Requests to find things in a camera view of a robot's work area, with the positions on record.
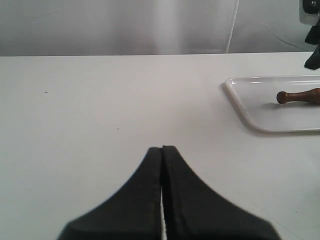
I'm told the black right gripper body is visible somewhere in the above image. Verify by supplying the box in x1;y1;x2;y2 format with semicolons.
304;24;320;46

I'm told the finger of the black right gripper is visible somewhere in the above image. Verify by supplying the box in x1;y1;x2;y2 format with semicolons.
304;45;320;70

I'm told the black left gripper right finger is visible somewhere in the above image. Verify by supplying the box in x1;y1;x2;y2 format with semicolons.
161;146;280;240

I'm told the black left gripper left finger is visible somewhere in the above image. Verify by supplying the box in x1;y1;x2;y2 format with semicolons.
58;147;162;240

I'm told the brown wooden pestle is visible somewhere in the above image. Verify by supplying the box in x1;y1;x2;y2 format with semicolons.
276;88;320;105

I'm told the white rectangular tray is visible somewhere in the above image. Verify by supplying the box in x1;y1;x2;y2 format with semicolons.
223;75;320;133

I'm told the white backdrop curtain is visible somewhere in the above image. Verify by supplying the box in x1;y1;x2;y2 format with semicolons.
0;0;315;56

